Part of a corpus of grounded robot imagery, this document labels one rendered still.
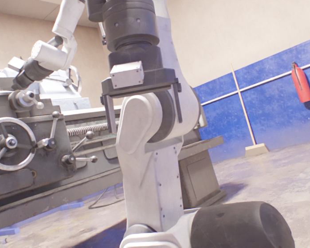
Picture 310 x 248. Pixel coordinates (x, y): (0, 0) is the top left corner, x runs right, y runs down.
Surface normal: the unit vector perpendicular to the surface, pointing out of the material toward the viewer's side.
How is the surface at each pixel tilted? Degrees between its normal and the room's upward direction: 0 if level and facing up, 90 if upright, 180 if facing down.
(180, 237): 62
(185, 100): 89
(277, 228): 73
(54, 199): 90
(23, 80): 133
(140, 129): 90
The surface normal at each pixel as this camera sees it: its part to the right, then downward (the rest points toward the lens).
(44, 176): 0.73, -0.29
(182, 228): 0.43, -0.80
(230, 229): -0.61, -0.50
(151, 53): -0.11, -0.13
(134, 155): -0.61, 0.09
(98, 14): 0.15, 0.98
